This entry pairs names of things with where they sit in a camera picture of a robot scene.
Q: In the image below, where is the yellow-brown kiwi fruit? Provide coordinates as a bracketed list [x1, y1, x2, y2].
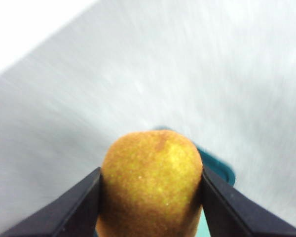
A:
[96, 130, 203, 237]

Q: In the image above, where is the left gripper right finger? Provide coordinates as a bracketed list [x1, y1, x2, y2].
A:
[201, 170, 296, 237]

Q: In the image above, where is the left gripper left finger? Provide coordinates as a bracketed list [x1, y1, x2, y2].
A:
[1, 167, 102, 237]

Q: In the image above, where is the teal bowl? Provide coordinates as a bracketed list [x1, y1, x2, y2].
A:
[152, 124, 237, 237]

